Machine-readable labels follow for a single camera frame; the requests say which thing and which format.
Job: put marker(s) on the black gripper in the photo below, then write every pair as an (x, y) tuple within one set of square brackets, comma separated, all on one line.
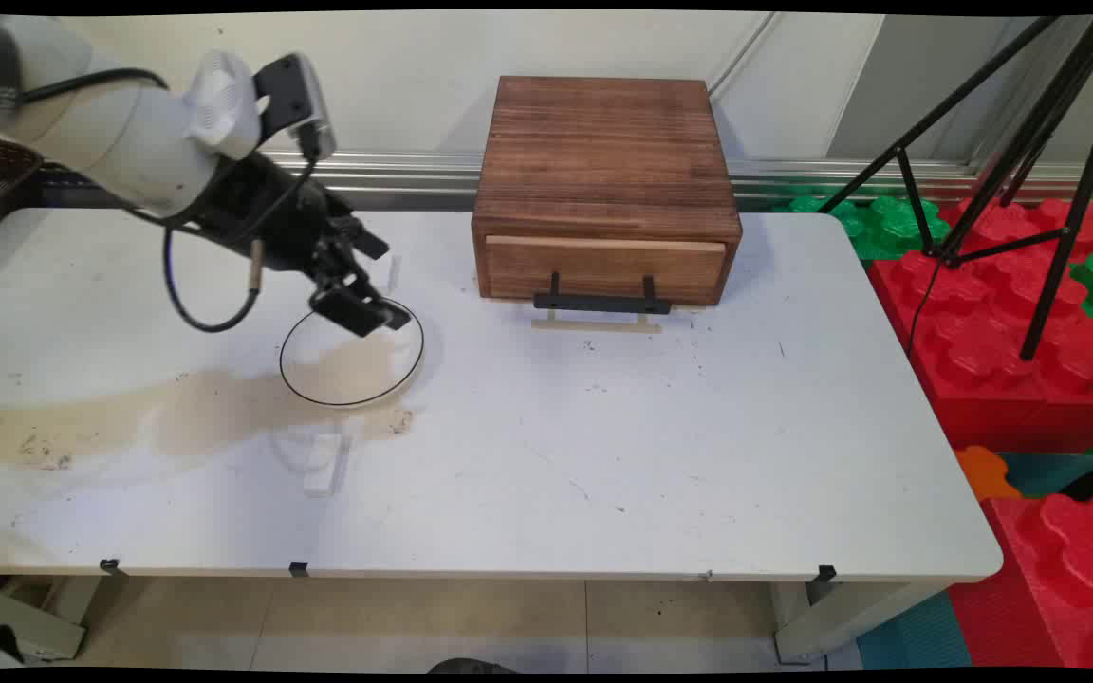
[(262, 213)]

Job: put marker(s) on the light wooden cabinet door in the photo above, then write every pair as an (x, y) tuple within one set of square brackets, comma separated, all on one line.
[(603, 266)]

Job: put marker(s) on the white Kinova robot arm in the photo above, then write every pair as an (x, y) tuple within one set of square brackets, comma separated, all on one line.
[(110, 133)]

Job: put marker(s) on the black wheeled robot base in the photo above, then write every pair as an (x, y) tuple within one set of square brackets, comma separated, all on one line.
[(471, 667)]

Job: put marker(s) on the white plate with black rim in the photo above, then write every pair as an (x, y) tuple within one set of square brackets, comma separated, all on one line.
[(357, 370)]

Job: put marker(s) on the small white block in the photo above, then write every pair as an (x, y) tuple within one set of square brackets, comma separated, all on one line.
[(321, 465)]

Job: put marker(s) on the dark wooden cabinet box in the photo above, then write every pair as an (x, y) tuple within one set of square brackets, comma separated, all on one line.
[(603, 152)]

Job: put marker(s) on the grey table leg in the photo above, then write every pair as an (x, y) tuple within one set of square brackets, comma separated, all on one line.
[(25, 617), (841, 621)]

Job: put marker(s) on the large red foam block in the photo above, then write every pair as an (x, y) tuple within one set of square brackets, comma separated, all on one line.
[(983, 351), (1059, 579)]

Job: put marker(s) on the orange foam block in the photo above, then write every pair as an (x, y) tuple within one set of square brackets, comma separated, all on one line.
[(983, 472)]

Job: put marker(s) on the teal foam mat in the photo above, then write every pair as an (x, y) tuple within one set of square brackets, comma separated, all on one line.
[(1049, 471), (912, 640)]

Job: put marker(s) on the black tripod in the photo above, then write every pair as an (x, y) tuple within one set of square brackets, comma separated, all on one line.
[(1069, 229)]

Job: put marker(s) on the aluminium wall rail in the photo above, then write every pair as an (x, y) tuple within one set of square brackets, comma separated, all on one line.
[(395, 175)]

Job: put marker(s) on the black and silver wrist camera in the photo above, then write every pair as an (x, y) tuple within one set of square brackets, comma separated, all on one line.
[(305, 95)]

